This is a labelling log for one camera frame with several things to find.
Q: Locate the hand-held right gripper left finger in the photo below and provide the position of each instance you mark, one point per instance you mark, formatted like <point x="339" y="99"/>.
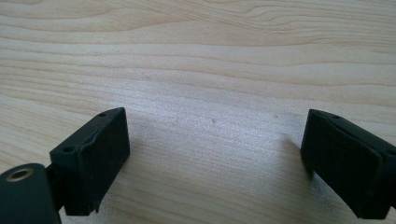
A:
<point x="90" y="161"/>

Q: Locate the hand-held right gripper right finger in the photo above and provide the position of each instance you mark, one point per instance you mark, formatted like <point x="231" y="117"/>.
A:
<point x="345" y="165"/>

